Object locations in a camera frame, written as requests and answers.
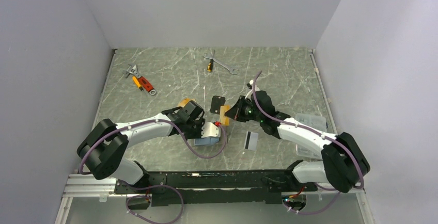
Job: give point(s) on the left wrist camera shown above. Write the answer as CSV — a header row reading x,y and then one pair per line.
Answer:
x,y
210,130

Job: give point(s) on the clear plastic screw box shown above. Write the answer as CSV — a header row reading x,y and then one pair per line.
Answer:
x,y
316,122

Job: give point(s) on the orange utility knife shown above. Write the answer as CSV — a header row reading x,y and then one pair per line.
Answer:
x,y
137,83

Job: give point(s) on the red adjustable wrench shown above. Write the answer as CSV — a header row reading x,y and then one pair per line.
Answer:
x,y
133,71

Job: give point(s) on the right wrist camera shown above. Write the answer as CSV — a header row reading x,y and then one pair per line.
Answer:
x,y
250,89

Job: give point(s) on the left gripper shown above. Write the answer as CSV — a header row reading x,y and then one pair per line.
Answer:
x,y
199,134

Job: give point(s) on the single silver credit card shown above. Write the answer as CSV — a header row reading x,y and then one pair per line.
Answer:
x,y
251,140

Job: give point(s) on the black base frame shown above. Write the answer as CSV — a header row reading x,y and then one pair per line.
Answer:
x,y
175,196

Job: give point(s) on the aluminium rail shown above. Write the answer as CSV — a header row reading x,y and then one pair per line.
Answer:
x,y
271,181

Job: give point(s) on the grey card holder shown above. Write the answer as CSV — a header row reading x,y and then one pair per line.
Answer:
x,y
206,141

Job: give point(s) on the black credit card stack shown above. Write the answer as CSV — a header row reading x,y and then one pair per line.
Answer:
x,y
216,103

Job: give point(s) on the gold credit card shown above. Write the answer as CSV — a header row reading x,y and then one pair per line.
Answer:
x,y
184,102
224,120

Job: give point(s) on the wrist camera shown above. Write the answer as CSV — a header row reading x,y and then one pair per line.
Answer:
x,y
250,89
210,130

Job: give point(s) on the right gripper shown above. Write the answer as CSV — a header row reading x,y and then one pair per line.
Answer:
x,y
236,111

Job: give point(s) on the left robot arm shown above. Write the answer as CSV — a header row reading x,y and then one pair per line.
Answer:
x,y
102,151

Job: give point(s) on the silver open-end wrench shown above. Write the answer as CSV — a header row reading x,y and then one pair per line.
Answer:
x,y
232,70

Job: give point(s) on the yellow black screwdriver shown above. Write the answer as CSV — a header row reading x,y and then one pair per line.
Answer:
x,y
210,65

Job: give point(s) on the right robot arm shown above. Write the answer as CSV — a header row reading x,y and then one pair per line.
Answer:
x,y
340,163

